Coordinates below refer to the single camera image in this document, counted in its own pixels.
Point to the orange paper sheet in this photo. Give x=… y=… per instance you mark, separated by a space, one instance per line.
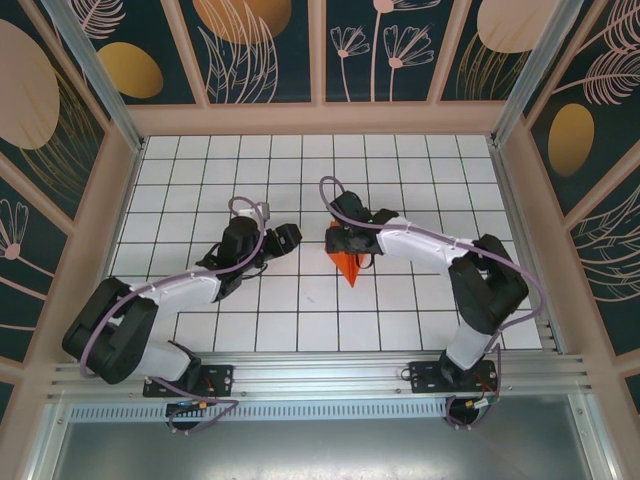
x=350 y=270

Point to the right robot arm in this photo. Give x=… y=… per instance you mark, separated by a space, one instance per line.
x=490 y=285

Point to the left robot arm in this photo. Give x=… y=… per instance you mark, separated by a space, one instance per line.
x=175 y=292

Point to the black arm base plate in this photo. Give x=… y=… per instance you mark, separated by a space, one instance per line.
x=220 y=377
x=425 y=377

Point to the aluminium mounting rail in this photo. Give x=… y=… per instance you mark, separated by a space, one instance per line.
x=320 y=380

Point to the aluminium side rail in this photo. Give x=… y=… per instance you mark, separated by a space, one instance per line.
x=525 y=220

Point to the aluminium frame post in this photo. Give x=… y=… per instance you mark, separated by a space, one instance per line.
x=537 y=70
x=95 y=80

